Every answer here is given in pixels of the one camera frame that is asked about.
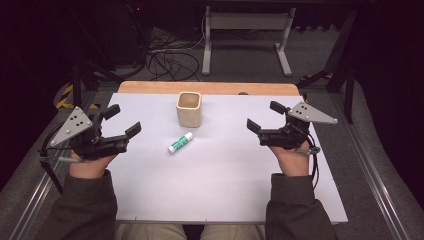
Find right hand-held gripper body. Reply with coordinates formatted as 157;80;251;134
257;101;339;150

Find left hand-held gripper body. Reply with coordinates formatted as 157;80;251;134
49;106;130;161

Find person's left hand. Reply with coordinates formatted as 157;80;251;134
68;149;118;180

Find person's right hand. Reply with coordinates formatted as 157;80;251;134
269;140;311;178

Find yellow black hazard tape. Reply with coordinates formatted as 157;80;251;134
54;83;101;111

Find white green glue stick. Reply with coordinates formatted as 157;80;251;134
167;131;195;155

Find black tripod stand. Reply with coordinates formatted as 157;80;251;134
63;6;126;108

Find beige square cup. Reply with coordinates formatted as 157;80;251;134
175;91;203;129

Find white paper sheet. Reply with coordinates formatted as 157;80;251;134
99;92;349;224

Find black metal stand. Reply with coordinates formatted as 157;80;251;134
296;9;356;125

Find grey metal stand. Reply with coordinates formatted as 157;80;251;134
201;5;297;77

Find person's left leg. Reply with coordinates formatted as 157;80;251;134
115;223;188;240

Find person's leg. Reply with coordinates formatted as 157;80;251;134
199;223;267;240
115;223;188;240

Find person's right leg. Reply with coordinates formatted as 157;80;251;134
199;223;267;240

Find right hand-held gripper cable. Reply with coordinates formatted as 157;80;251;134
304;132;322;192

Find hand-held gripper cable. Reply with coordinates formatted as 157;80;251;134
304;132;322;192
38;123;84;195

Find left hand-held gripper cable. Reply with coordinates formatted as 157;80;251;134
38;123;84;195

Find aluminium floor rail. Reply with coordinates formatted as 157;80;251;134
328;93;412;240
7;91;101;240

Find black floor cables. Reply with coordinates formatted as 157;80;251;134
144;28;205;82

